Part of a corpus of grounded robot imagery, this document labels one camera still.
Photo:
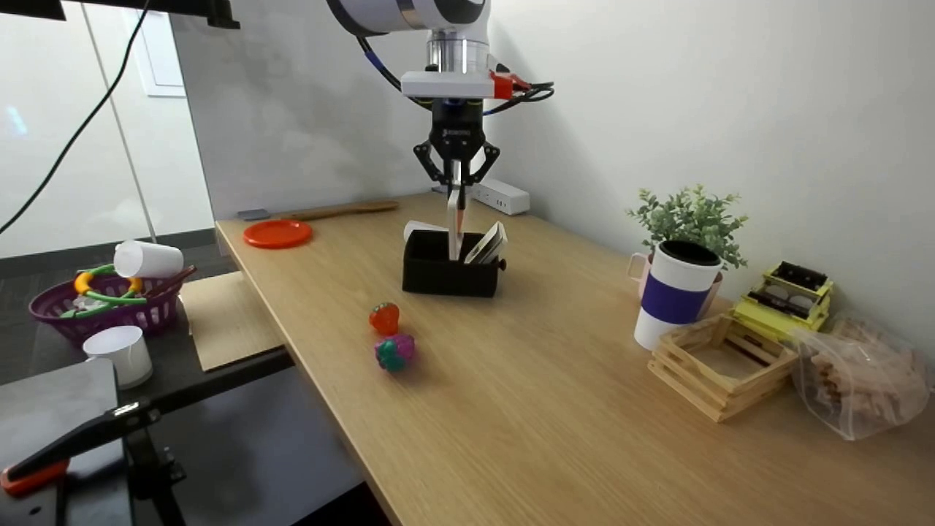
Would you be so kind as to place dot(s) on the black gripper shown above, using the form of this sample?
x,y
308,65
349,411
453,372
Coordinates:
x,y
456,126

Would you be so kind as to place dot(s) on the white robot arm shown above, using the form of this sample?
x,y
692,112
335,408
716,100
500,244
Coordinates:
x,y
427,17

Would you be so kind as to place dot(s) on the black box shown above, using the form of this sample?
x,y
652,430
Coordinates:
x,y
443,280

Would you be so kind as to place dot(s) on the white power strip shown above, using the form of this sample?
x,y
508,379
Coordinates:
x,y
500,198

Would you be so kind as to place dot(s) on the long wooden stick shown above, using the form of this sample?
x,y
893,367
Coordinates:
x,y
339,208

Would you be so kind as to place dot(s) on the small toy pepper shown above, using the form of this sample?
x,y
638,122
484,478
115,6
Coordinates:
x,y
386,316

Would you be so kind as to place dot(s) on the orange disc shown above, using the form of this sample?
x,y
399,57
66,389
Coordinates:
x,y
278,236

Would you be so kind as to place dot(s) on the purple toy grape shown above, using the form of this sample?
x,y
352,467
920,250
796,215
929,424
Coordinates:
x,y
394,353

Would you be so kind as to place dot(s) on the green plant in pink pot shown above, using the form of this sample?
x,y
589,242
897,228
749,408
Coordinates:
x,y
690,221

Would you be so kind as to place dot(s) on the white cup with purple band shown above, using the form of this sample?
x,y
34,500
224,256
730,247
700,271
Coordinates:
x,y
675,293

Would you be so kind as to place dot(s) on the brown cardboard sheet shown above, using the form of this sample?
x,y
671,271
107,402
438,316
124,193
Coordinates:
x,y
229,316

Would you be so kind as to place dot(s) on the wooden slat tray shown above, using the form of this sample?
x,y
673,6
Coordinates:
x,y
682,376

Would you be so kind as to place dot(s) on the white paper cup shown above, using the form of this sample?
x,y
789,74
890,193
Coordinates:
x,y
148,258
117,353

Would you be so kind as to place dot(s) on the dark side table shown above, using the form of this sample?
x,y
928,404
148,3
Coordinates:
x,y
169,337

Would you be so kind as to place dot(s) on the purple basket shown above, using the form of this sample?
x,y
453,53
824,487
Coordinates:
x,y
98,316

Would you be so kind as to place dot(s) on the black tripod stand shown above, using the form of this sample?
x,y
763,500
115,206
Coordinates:
x,y
149,478

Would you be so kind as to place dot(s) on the clear container of wooden pieces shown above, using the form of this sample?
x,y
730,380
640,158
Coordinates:
x,y
862,380

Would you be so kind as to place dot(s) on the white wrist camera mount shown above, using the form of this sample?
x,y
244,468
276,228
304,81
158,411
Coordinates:
x,y
448,87

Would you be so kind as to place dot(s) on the black overhead mount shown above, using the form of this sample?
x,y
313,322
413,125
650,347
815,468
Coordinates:
x,y
209,14

